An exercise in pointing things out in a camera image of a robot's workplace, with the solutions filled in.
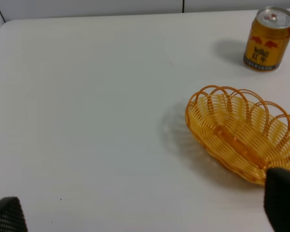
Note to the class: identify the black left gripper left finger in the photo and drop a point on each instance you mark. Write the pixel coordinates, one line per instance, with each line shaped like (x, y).
(12, 218)

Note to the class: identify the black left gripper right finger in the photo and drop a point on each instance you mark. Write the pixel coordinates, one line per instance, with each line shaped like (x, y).
(277, 199)

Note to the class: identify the orange woven plastic basket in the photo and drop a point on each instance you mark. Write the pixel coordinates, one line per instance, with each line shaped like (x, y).
(245, 133)

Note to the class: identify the gold energy drink can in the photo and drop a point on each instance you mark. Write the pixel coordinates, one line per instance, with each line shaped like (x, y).
(268, 39)

